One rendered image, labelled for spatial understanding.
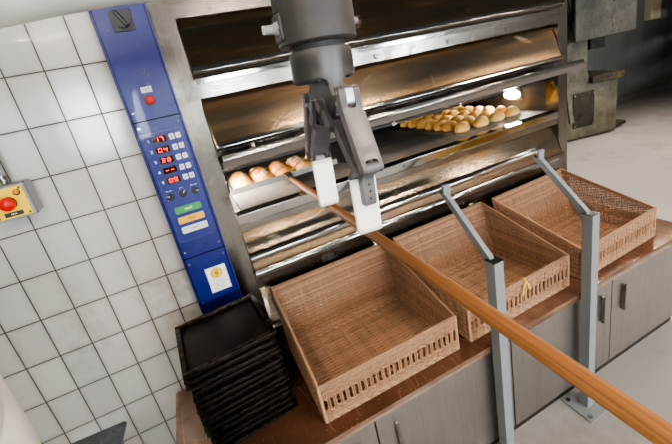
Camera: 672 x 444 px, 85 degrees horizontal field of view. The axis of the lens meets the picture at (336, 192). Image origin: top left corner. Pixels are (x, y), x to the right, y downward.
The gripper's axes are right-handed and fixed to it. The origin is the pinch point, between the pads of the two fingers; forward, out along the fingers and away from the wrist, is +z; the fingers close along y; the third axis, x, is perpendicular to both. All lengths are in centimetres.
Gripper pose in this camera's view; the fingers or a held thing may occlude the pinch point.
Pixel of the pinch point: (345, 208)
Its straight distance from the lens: 48.8
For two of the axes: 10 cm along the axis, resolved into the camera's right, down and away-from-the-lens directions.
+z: 1.6, 9.5, 2.7
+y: 3.7, 2.0, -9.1
